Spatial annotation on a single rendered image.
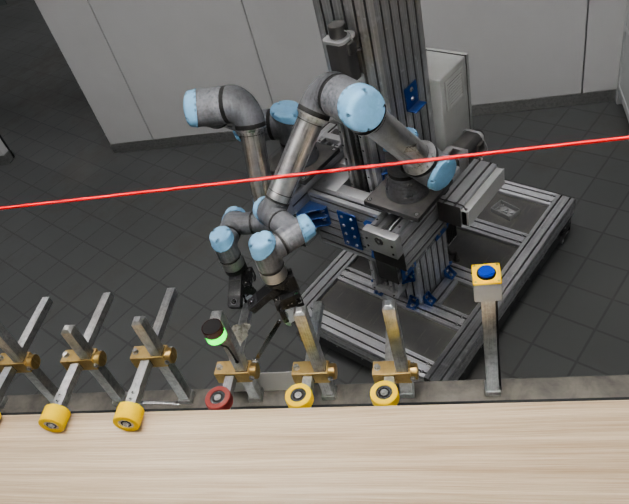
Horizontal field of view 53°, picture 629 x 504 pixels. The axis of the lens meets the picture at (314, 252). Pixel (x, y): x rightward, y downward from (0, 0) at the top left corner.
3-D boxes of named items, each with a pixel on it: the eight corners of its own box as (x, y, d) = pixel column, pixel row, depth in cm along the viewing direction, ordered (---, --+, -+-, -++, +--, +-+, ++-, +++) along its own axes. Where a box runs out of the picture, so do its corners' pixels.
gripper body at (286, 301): (305, 307, 187) (294, 280, 179) (278, 317, 187) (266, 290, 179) (299, 290, 193) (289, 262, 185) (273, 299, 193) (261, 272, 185)
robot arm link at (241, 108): (265, 78, 196) (290, 226, 214) (232, 82, 199) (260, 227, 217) (254, 83, 186) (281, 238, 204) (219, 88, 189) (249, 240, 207)
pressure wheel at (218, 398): (219, 405, 201) (207, 385, 193) (243, 405, 199) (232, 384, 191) (213, 428, 195) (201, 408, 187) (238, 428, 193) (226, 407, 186)
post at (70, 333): (127, 407, 230) (63, 323, 198) (136, 406, 229) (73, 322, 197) (124, 415, 227) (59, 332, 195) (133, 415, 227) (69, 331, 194)
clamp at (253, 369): (222, 370, 208) (217, 361, 204) (261, 368, 205) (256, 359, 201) (218, 385, 204) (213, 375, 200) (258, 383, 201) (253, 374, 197)
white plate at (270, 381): (230, 390, 216) (221, 373, 209) (304, 388, 210) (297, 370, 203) (230, 391, 216) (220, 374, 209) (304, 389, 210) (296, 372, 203)
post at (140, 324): (189, 402, 223) (133, 314, 190) (198, 402, 222) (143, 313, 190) (187, 411, 220) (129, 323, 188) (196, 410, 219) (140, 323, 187)
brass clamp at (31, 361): (9, 360, 219) (1, 351, 215) (43, 358, 216) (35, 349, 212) (1, 375, 214) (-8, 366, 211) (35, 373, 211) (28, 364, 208)
